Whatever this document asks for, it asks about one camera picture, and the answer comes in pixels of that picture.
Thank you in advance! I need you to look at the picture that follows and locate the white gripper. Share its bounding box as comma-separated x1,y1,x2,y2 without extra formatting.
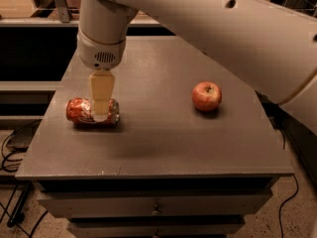
77,30,126,122

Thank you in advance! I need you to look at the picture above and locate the red coke can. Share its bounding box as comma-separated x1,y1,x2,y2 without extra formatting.
65,97,120,126

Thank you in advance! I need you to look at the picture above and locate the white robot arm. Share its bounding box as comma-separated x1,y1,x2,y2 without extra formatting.
77,0,317,134

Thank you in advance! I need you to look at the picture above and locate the black power adapter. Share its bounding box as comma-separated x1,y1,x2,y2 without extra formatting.
6,127,36,152

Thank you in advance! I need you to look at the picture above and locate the red apple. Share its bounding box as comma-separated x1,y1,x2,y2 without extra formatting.
191,81,222,112

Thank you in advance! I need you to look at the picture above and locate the grey cabinet with drawers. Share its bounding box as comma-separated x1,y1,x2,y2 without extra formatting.
17,37,293,238

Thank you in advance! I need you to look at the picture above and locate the round drawer knob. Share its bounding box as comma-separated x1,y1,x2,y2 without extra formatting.
152,205,161,216

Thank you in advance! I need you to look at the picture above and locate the black metal stand leg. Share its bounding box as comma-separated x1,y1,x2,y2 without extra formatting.
7,182,32,228

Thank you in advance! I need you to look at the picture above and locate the grey metal shelf rail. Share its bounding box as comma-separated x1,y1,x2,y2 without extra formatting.
0,0,80,27

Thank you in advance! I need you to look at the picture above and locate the black cables left floor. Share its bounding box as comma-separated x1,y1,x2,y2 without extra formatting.
0,119,49,238

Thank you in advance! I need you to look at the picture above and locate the black cable right floor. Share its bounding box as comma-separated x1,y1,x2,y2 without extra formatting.
277,174,299,238

